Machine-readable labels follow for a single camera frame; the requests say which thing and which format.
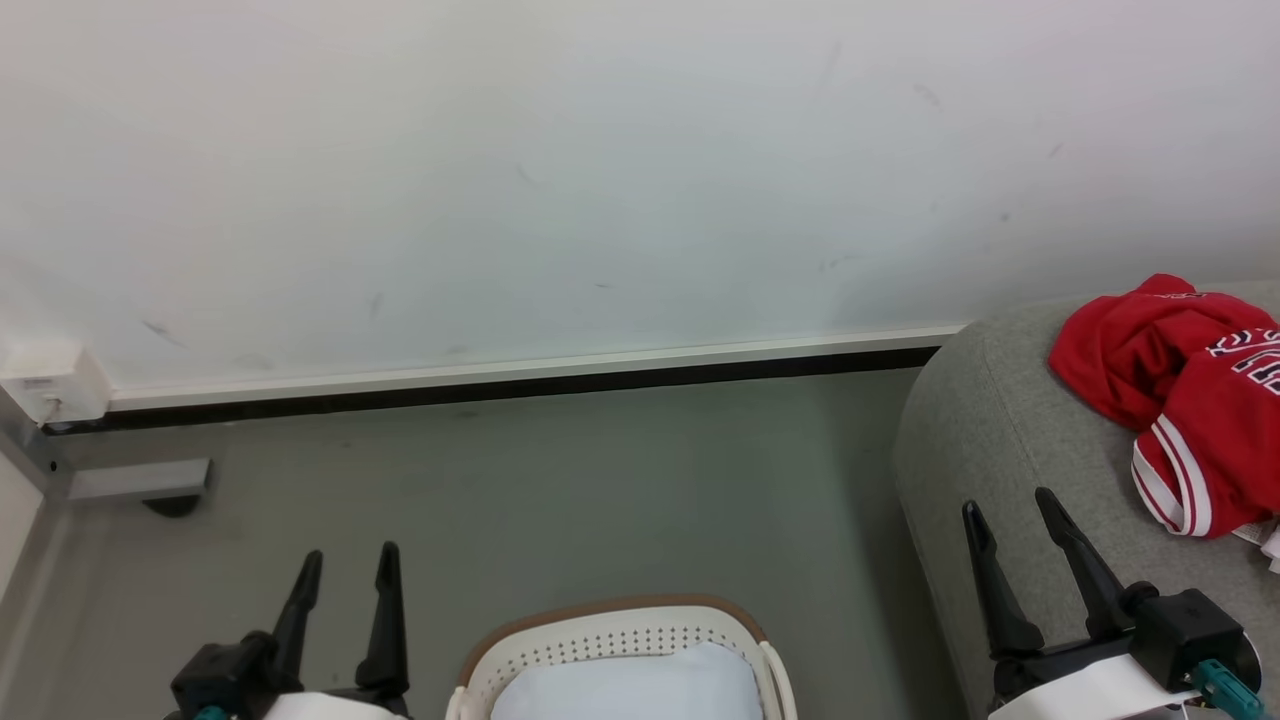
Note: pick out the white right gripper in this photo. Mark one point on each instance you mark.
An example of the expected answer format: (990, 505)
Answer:
(1090, 685)

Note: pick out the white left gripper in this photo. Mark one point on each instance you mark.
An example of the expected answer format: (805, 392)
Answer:
(335, 707)

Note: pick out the red and white jersey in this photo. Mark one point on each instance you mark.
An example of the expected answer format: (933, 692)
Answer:
(1170, 390)

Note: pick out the grey fabric sofa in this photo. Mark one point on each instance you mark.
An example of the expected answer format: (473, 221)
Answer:
(990, 430)

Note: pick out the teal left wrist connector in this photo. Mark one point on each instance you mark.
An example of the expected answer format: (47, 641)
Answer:
(210, 714)

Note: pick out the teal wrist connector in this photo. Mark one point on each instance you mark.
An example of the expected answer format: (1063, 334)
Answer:
(210, 714)
(1228, 688)

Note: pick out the black round foot pad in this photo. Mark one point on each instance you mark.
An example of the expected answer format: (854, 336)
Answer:
(172, 505)

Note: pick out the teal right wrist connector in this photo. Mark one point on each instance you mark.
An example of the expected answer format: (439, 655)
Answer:
(1228, 688)

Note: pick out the white cloth tag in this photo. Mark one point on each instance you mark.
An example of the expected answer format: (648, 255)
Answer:
(1265, 540)

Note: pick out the white laundry basket brown rim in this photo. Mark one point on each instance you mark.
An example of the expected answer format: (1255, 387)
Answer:
(610, 635)

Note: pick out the light blue cloth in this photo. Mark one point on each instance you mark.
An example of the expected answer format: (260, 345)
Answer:
(630, 690)

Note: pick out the white baseboard strip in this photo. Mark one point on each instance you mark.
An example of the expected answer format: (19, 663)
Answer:
(550, 365)

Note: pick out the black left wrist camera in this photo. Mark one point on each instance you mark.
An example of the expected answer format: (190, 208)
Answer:
(225, 675)

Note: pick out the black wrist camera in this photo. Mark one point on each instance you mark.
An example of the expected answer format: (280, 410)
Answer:
(225, 675)
(1185, 630)

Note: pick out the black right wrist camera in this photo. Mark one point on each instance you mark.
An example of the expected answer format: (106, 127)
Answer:
(1185, 630)

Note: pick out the grey metal foot bracket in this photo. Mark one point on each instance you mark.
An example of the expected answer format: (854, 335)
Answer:
(140, 479)

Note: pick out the grey metal frame post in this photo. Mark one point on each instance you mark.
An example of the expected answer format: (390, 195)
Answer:
(30, 455)

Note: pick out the white wall junction box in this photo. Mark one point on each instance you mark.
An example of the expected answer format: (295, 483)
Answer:
(55, 383)

